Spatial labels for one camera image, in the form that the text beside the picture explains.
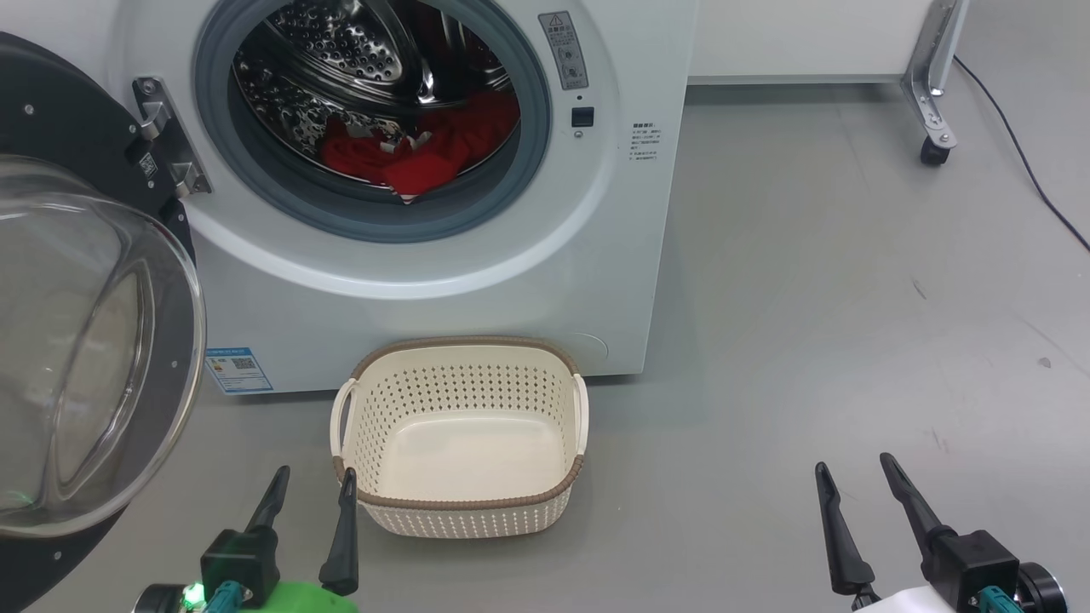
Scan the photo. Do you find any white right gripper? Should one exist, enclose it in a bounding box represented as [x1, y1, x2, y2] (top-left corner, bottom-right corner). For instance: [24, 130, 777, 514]
[815, 452, 965, 613]

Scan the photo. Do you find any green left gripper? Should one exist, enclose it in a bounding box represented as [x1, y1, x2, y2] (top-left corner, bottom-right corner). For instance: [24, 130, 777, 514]
[183, 465, 360, 613]

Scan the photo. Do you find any black round glass washer door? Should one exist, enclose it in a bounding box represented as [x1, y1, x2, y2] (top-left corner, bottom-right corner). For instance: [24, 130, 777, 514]
[0, 32, 207, 613]

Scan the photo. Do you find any red garment with white trim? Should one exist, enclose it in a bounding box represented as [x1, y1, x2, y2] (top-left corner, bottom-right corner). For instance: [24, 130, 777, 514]
[321, 115, 465, 205]

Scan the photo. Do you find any cream perforated laundry basket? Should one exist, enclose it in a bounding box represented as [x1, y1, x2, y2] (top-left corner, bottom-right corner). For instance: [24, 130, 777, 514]
[330, 336, 590, 539]

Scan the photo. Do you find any white front-load washing machine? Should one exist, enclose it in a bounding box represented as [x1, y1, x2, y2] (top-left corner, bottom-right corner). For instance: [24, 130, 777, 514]
[0, 0, 701, 397]

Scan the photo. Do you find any perforated steel washer drum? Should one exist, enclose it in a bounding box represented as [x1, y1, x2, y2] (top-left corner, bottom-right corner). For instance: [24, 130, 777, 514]
[232, 0, 520, 192]

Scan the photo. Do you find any blue energy label sticker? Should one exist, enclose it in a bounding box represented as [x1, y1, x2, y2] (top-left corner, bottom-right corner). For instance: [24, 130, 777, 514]
[204, 347, 274, 395]

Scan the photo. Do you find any metal cart leg with caster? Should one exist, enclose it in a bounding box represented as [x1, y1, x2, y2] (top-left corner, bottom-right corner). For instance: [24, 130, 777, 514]
[903, 0, 970, 151]

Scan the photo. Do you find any white cabinet panel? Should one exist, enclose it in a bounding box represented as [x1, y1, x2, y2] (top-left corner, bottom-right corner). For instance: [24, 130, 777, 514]
[688, 0, 931, 85]

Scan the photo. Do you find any grey warning label sticker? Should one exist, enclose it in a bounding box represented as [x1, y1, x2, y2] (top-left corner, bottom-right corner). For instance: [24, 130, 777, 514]
[538, 11, 590, 91]

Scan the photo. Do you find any thin black floor cable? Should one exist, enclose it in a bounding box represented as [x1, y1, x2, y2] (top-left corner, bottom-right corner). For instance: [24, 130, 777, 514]
[954, 55, 1090, 254]

